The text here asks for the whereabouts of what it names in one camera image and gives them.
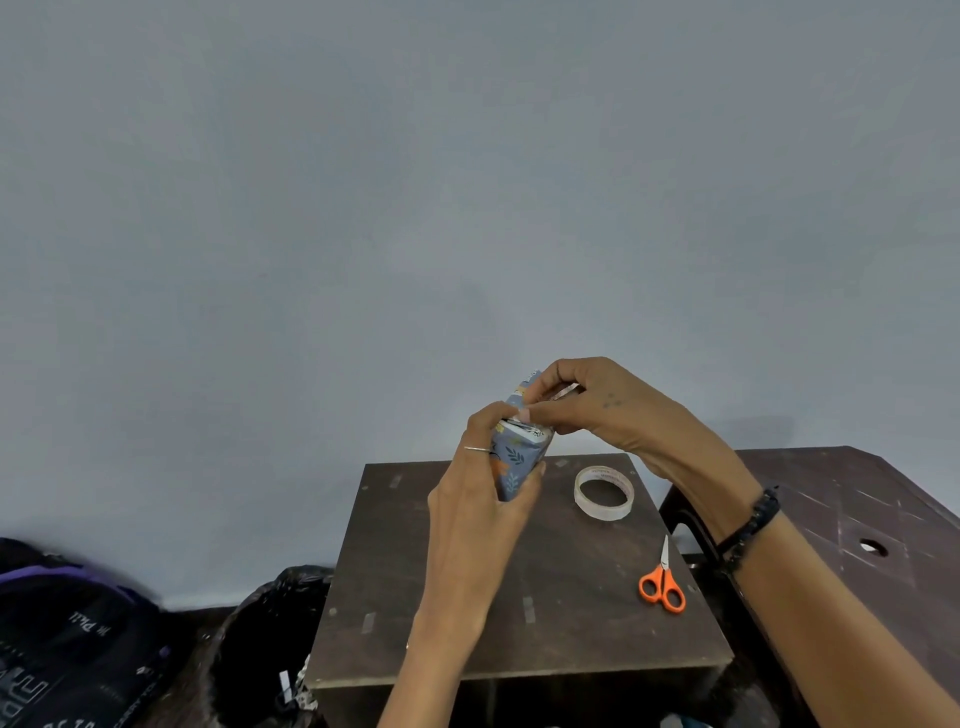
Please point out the black trash bin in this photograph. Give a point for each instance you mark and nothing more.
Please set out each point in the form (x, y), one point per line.
(255, 660)

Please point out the small brown wooden table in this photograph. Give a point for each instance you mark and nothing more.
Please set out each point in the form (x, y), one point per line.
(585, 622)

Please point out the brown plastic stool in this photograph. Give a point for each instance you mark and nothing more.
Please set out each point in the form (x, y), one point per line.
(900, 510)

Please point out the person's left hand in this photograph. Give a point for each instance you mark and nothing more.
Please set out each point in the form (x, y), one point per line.
(469, 540)

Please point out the teal white patterned trousers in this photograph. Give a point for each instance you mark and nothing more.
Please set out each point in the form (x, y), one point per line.
(686, 721)

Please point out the person's right hand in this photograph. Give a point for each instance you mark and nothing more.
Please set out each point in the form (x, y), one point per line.
(645, 420)

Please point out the black purple backpack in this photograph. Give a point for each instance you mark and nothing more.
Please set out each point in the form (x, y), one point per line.
(67, 645)

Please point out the clear tape roll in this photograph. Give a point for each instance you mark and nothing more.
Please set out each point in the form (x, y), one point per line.
(600, 514)

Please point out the blue animal-print wrapping paper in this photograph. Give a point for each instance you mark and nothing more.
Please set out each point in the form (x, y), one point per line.
(517, 457)

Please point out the person's right forearm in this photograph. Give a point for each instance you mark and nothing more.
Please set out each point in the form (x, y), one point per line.
(840, 637)

